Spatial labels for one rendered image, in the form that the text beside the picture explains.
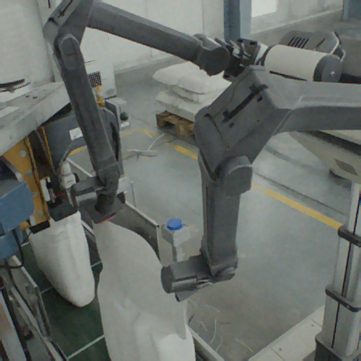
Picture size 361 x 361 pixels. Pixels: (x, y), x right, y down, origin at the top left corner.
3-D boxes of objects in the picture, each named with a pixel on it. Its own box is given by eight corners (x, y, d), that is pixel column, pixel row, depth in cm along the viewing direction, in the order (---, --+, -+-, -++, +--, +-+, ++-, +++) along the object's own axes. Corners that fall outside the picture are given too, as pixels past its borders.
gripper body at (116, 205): (83, 207, 128) (85, 193, 122) (112, 194, 133) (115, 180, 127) (93, 223, 125) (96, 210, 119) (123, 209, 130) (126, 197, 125)
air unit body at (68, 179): (84, 205, 137) (75, 162, 129) (70, 210, 134) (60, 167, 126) (77, 199, 140) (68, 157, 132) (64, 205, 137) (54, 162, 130)
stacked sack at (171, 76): (225, 75, 443) (225, 61, 436) (173, 90, 412) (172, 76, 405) (199, 67, 474) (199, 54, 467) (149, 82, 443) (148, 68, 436)
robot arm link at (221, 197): (261, 159, 52) (227, 98, 57) (217, 174, 51) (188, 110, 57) (241, 279, 88) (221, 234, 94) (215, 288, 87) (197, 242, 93)
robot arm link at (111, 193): (122, 189, 119) (114, 173, 121) (97, 195, 116) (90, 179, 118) (118, 202, 124) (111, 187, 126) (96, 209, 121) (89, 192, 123)
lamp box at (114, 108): (130, 126, 144) (127, 101, 139) (119, 130, 142) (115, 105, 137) (119, 121, 149) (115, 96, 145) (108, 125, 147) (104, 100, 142)
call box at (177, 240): (190, 238, 164) (189, 226, 161) (174, 247, 160) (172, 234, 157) (177, 229, 169) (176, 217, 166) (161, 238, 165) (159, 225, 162)
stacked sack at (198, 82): (255, 81, 417) (255, 66, 409) (204, 99, 384) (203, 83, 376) (225, 73, 447) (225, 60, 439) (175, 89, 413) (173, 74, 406)
